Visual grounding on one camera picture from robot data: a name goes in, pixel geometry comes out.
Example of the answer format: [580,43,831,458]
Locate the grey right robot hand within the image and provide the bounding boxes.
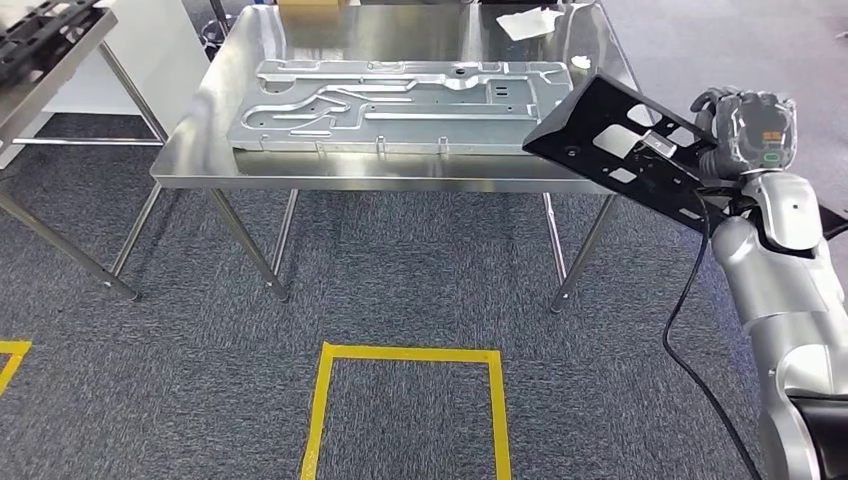
[688,86,798,180]

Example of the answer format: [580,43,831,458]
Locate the black plastic plate holder part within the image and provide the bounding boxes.
[521,71,848,242]

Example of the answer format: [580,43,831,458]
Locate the stainless steel workbench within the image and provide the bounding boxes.
[150,0,648,315]

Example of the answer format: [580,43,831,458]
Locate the black plastic grid part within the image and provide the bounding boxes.
[0,0,102,85]

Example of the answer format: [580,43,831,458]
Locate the white paper tissue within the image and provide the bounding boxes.
[495,6,566,42]

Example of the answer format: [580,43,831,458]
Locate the stamped grey metal panel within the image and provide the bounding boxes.
[227,58,576,158]

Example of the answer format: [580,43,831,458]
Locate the stanchion with chrome base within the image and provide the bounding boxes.
[200,0,234,49]

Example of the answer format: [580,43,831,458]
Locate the small stainless steel table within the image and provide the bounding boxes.
[0,5,171,303]

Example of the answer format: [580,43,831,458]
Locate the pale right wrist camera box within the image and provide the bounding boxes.
[641,131,679,160]

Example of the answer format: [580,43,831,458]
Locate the black camera cable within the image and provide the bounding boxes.
[662,188,764,480]

